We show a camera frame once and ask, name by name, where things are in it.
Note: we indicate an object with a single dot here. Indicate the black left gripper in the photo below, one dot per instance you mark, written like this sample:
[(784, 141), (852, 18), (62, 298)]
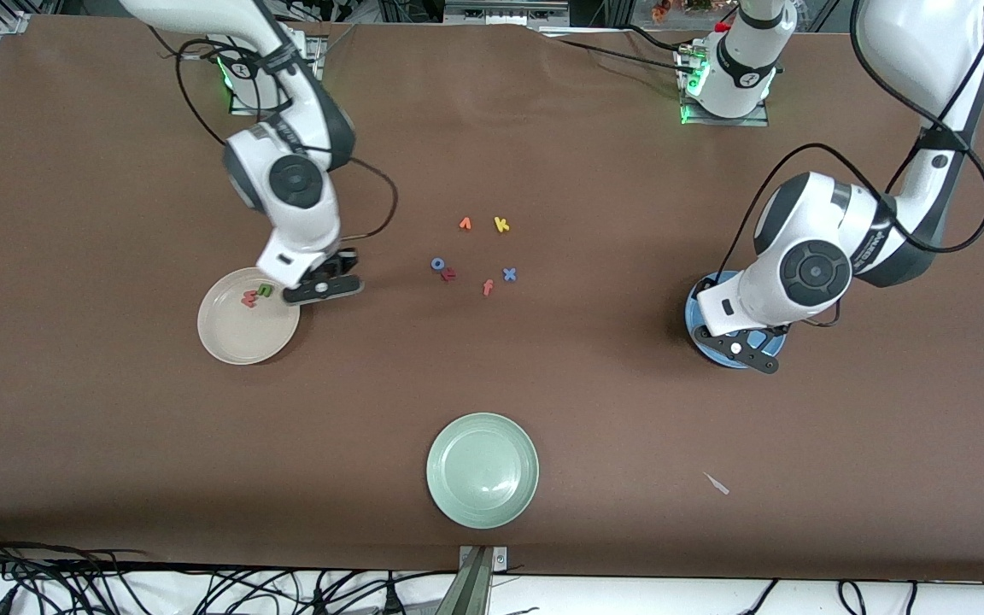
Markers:
[(780, 330)]

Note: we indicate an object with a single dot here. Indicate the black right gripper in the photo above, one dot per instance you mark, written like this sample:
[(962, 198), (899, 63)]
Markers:
[(344, 259)]

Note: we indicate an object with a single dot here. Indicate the red foam letter w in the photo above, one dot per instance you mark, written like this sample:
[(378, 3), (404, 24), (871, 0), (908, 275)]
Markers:
[(248, 299)]

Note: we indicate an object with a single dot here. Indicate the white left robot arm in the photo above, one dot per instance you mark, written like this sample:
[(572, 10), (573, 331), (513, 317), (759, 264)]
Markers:
[(919, 43)]

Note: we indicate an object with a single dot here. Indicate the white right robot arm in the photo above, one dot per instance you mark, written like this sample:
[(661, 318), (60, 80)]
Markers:
[(304, 224)]

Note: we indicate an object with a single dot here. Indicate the blue plate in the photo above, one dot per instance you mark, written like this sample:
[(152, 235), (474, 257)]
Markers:
[(714, 358)]

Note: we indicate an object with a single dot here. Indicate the blue foam letter o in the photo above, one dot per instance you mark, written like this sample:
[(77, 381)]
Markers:
[(432, 263)]

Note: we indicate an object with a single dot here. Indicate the dark red foam letter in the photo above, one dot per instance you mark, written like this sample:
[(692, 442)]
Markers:
[(448, 275)]

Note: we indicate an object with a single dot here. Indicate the beige plate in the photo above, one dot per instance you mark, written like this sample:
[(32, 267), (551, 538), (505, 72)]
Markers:
[(244, 337)]

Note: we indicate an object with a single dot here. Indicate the small white paper scrap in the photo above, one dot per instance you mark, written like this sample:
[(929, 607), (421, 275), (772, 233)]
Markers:
[(717, 485)]

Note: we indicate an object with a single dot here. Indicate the pale green plate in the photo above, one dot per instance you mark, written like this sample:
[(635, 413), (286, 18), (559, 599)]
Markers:
[(482, 470)]

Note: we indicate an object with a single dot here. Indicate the brown table cover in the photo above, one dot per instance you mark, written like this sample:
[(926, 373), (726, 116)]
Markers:
[(116, 427)]

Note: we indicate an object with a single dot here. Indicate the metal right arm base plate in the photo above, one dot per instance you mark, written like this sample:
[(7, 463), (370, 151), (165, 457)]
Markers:
[(244, 110)]

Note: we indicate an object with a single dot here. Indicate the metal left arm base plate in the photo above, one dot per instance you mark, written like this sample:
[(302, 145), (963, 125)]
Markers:
[(731, 122)]

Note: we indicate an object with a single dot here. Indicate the metal table edge bracket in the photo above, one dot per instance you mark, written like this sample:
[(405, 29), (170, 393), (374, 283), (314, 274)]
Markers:
[(479, 589)]

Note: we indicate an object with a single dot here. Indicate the metal table corner bracket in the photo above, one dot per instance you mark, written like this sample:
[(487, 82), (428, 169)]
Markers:
[(12, 24)]

